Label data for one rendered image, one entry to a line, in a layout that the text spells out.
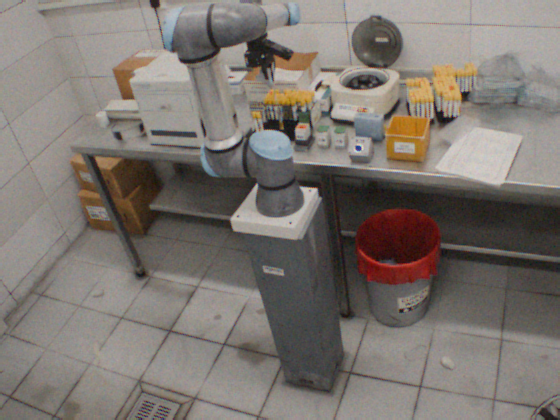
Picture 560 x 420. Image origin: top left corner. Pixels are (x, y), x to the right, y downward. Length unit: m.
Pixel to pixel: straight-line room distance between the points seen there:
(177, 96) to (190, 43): 0.67
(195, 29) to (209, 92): 0.19
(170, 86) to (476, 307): 1.63
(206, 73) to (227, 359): 1.41
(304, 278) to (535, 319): 1.20
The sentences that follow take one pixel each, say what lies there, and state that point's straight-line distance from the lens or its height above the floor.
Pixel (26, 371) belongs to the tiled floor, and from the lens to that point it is 2.85.
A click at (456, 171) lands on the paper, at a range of 1.76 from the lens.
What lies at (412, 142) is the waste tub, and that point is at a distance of 1.78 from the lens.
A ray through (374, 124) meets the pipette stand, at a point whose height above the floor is 0.95.
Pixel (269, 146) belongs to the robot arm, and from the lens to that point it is 1.49.
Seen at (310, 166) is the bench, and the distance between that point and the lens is 1.87.
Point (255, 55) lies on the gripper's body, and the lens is 1.88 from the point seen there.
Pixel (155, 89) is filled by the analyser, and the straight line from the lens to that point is 2.05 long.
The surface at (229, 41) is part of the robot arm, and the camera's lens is 1.33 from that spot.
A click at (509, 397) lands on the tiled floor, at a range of 2.26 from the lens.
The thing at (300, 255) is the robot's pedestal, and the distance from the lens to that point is 1.62.
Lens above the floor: 1.92
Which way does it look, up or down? 38 degrees down
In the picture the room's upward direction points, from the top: 12 degrees counter-clockwise
